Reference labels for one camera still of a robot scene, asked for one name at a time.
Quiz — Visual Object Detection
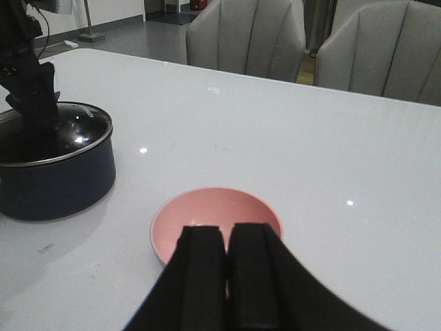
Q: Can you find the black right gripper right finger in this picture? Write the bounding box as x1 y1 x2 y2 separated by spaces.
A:
227 223 384 330

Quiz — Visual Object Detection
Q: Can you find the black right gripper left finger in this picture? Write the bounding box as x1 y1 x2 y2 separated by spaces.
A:
125 226 226 330

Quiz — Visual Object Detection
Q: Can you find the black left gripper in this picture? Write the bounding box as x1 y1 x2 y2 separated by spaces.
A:
1 20 59 130

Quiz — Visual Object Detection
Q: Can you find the glass lid purple knob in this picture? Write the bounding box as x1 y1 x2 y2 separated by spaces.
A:
1 101 113 168

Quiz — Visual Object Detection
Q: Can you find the pink plastic bowl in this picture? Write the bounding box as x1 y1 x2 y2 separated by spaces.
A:
150 187 283 266

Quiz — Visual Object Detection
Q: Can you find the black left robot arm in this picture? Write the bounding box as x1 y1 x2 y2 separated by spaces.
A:
1 1 59 129

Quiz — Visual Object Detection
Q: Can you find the metal floor stand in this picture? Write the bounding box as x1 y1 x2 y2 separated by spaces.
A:
78 0 105 43

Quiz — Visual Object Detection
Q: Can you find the red trash bin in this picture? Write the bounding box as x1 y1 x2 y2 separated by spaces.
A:
190 0 208 10

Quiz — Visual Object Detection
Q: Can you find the left grey upholstered chair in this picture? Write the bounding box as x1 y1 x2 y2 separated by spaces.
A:
185 0 305 83

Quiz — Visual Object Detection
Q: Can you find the grey upholstered chair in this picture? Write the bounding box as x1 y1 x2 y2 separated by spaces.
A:
185 0 305 83
314 1 440 106

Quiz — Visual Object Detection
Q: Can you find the right grey upholstered chair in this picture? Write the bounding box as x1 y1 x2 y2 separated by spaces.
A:
314 1 440 106

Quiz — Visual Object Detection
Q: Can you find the grey curtain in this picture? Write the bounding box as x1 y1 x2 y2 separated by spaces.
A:
303 0 337 57

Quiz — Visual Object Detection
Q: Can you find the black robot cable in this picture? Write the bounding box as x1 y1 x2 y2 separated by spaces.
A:
30 3 51 59

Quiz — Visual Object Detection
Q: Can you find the dark blue saucepan purple handle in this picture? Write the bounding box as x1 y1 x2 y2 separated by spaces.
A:
1 134 116 221

